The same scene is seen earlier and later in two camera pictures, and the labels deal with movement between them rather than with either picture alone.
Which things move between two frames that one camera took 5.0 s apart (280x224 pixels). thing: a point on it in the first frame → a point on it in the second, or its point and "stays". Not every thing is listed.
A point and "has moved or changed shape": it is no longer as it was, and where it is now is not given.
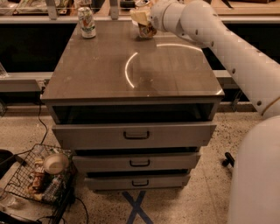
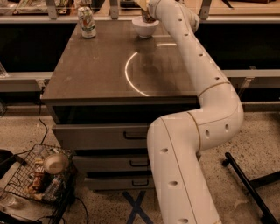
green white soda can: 87,22 stays
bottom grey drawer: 136,183 stays
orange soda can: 147,31 has moved or changed shape
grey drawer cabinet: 135,111 stays
